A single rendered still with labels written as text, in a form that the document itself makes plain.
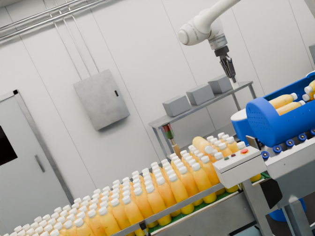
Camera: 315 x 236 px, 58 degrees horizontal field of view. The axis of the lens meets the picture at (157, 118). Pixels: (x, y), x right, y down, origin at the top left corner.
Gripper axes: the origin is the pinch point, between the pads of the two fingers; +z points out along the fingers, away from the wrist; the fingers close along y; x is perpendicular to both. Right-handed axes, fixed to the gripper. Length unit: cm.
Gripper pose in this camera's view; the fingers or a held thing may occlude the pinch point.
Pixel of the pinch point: (234, 82)
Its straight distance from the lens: 161.4
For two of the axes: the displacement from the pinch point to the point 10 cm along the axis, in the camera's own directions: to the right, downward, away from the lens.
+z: 4.1, 9.0, 1.4
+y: 1.2, 1.1, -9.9
